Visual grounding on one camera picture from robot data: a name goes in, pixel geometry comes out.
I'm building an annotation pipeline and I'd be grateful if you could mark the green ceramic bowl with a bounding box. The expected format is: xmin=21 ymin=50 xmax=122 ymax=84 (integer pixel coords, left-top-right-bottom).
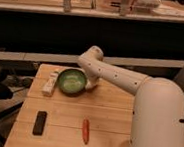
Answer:
xmin=57 ymin=68 xmax=88 ymax=95

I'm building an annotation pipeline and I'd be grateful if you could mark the white plastic bottle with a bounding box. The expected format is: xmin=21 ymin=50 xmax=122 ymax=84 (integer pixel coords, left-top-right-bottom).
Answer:
xmin=42 ymin=71 xmax=59 ymax=96

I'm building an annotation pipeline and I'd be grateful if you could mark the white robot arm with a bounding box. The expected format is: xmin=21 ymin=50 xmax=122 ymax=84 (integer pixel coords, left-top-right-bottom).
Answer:
xmin=78 ymin=46 xmax=184 ymax=147

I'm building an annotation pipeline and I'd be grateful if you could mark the orange carrot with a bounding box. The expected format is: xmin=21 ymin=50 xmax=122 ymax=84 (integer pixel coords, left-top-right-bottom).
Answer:
xmin=82 ymin=119 xmax=90 ymax=145

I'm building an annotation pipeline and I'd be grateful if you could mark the black rectangular remote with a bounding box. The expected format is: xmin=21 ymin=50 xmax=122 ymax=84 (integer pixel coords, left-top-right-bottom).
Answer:
xmin=33 ymin=111 xmax=47 ymax=136

